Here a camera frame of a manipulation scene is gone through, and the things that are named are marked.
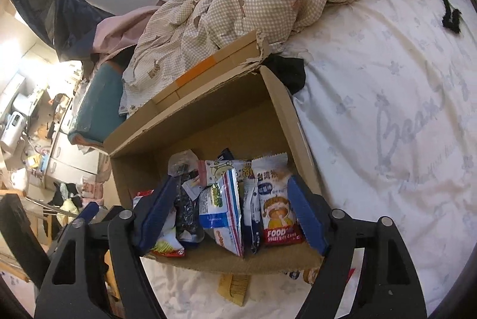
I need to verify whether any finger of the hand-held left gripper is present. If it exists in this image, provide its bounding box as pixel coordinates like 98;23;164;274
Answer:
76;203;100;226

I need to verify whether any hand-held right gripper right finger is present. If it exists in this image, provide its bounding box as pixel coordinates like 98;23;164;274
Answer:
287;175;427;319

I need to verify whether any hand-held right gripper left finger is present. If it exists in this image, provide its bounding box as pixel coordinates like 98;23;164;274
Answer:
34;175;179;319

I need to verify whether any red blue snack packet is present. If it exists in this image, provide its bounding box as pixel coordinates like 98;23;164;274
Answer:
132;189;155;208

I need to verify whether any dark snack packet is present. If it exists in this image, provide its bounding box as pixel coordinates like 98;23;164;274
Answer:
173;175;205;249

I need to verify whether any yellow red snack packet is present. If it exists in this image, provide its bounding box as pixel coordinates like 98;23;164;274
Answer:
151;218;186;258

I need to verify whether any clear plastic wrapper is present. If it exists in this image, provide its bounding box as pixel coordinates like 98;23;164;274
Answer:
168;150;200;180

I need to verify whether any pink white cartoon packet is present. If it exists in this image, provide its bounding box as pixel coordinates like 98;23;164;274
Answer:
197;159;239;189

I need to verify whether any brown striped snack packet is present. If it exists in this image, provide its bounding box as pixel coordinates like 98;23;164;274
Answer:
218;273;251;306

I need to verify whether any brown cardboard box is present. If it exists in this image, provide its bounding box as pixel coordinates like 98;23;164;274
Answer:
102;29;325;275

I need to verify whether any pink white printed bag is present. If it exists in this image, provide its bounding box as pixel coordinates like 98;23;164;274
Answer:
82;177;101;198

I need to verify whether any black and white clothes pile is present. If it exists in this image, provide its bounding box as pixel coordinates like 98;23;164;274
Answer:
48;182;84;215

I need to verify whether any white drawer cabinet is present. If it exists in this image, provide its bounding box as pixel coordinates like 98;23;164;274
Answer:
43;95;99;191

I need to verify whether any white red-edged packet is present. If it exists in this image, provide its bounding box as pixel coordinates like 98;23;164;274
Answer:
346;248;366;284

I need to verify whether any white appliance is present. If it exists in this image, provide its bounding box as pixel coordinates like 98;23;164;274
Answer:
0;110;28;152

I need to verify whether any teal cushion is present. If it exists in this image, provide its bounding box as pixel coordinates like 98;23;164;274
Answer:
68;63;127;146

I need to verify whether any white printed bedsheet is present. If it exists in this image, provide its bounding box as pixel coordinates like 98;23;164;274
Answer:
142;0;477;319

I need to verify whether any black cloth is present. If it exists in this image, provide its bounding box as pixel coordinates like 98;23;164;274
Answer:
263;54;307;95

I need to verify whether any dark blue jacket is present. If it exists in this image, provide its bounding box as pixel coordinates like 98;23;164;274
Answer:
4;0;118;62

